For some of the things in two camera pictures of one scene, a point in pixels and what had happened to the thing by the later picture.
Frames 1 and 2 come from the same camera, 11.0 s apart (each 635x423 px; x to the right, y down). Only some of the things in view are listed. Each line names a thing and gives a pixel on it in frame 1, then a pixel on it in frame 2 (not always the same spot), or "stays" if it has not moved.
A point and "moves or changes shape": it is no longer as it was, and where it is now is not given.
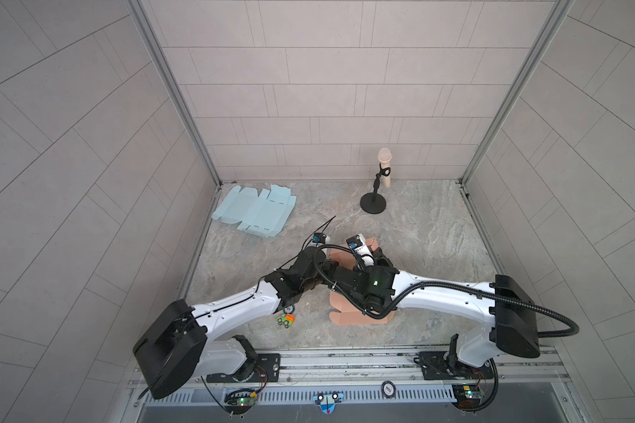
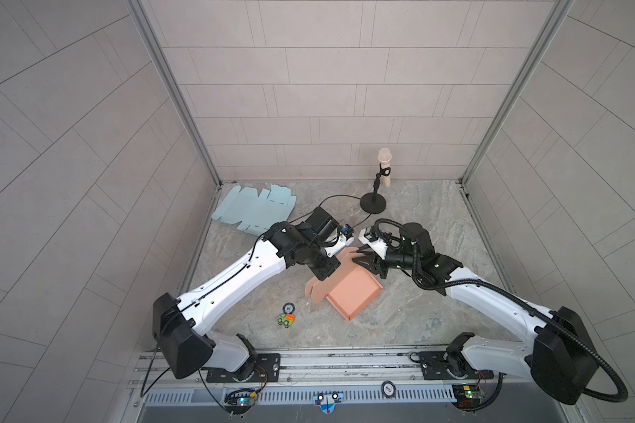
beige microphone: x=384 y=156 stays
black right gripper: x=377 y=262 to x=370 y=259
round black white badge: x=388 y=389 stays
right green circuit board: x=467 y=396 stays
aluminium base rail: x=387 y=374 stays
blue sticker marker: x=327 y=402 stays
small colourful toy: x=287 y=320 stays
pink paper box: x=349 y=314 moves or changes shape
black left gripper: x=329 y=267 to x=332 y=264
